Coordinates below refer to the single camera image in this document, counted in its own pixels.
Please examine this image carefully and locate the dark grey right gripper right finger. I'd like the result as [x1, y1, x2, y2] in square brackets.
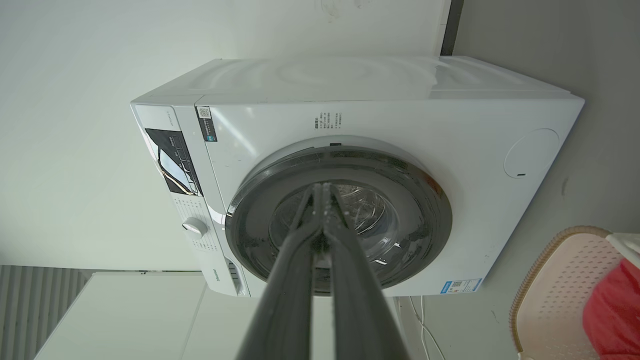
[322, 183, 410, 360]

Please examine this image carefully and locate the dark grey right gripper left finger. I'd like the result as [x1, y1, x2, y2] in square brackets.
[236, 183, 323, 360]

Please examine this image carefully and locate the pink perforated laundry basket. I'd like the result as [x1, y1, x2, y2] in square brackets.
[509, 225, 640, 360]

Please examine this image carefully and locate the round dark washing machine door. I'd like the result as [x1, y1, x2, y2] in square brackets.
[224, 145, 454, 295]

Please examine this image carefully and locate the white cabinet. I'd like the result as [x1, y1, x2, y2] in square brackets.
[34, 271, 401, 360]

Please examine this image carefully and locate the white front-load washing machine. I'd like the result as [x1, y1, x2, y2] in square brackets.
[130, 55, 586, 299]

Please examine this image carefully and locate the grey ribbed radiator panel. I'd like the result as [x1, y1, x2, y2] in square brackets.
[0, 265, 91, 360]

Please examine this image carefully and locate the red garment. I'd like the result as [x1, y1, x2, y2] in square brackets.
[582, 258, 640, 360]

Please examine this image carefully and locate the white cloth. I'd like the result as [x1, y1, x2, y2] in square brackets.
[606, 232, 640, 271]

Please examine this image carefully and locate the white power cable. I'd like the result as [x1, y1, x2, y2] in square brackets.
[410, 295, 447, 360]

